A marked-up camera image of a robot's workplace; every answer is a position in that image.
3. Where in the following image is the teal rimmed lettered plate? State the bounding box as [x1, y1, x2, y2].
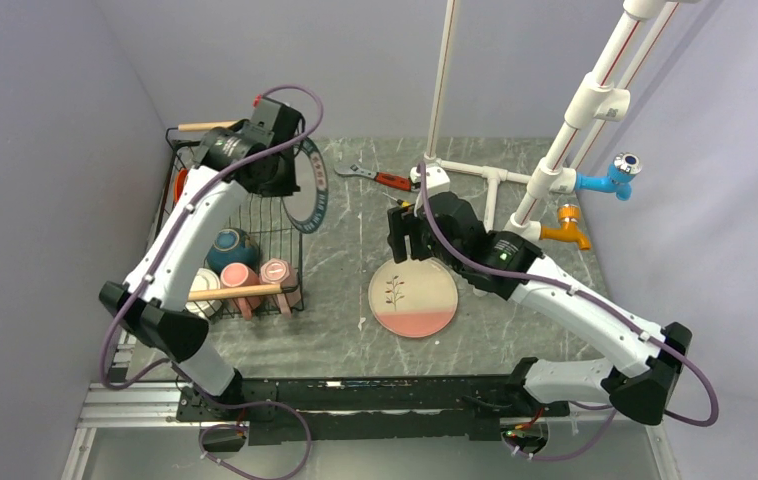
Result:
[282, 138, 330, 235]

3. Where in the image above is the salmon pink mug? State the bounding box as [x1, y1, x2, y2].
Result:
[220, 262, 264, 320]

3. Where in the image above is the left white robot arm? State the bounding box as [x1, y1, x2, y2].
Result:
[99, 96, 308, 420]

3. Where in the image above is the dark brown bowl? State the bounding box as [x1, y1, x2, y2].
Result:
[205, 228, 261, 274]

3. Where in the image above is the blue faucet tap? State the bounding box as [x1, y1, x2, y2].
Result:
[574, 152, 642, 201]

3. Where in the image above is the yellow handled screwdriver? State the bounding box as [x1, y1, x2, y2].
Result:
[387, 195, 412, 208]

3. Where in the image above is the white enamel cup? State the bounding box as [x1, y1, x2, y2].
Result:
[185, 267, 224, 322]

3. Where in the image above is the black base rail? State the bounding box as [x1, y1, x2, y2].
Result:
[176, 374, 570, 446]

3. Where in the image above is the beige pink plate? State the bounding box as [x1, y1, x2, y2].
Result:
[367, 259, 459, 339]

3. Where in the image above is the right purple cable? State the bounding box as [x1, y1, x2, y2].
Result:
[415, 161, 721, 464]

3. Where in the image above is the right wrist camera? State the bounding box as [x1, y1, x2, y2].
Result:
[409, 164, 451, 197]

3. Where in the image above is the orange faucet tap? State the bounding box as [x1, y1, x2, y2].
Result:
[539, 204, 592, 251]

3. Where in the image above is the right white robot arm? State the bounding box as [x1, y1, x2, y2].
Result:
[387, 192, 692, 425]

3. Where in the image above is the light pink mug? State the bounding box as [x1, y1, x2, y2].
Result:
[260, 258, 302, 317]

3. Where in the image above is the orange bowl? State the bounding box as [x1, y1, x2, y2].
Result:
[172, 168, 189, 205]

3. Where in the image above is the white pvc pipe frame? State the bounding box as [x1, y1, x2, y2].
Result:
[422, 1, 692, 224]

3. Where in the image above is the red handled adjustable wrench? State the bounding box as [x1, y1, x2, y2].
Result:
[334, 163, 420, 192]

